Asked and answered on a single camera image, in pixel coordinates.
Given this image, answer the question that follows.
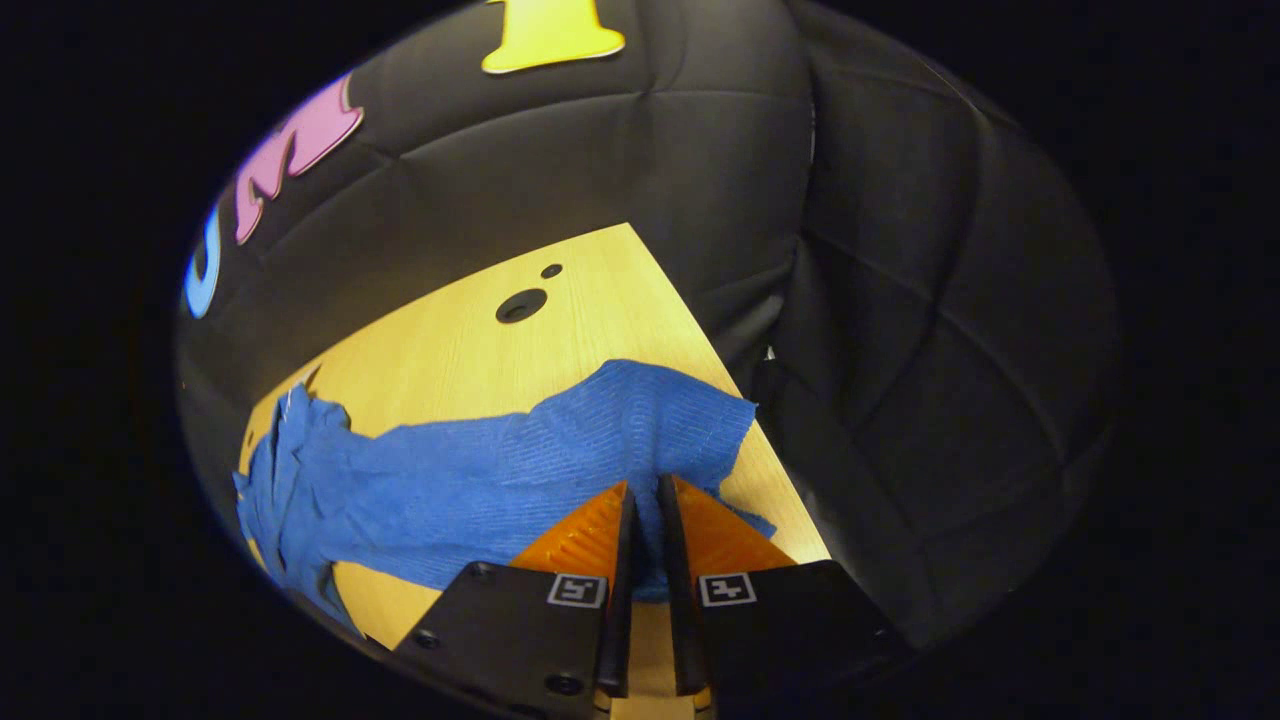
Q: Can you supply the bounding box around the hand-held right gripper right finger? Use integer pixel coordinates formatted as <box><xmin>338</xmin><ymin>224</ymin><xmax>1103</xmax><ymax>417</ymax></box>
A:
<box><xmin>655</xmin><ymin>475</ymin><xmax>916</xmax><ymax>716</ymax></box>

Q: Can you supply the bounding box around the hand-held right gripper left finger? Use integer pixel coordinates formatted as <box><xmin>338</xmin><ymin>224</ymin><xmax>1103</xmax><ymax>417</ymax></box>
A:
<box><xmin>395</xmin><ymin>480</ymin><xmax>641</xmax><ymax>716</ymax></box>

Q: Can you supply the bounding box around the blue knit cardigan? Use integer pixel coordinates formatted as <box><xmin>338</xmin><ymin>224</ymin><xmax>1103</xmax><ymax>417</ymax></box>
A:
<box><xmin>232</xmin><ymin>358</ymin><xmax>776</xmax><ymax>636</ymax></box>

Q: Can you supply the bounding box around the black backdrop cloth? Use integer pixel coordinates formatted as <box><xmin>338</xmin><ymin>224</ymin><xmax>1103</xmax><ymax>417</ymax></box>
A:
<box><xmin>175</xmin><ymin>0</ymin><xmax>1121</xmax><ymax>651</ymax></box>

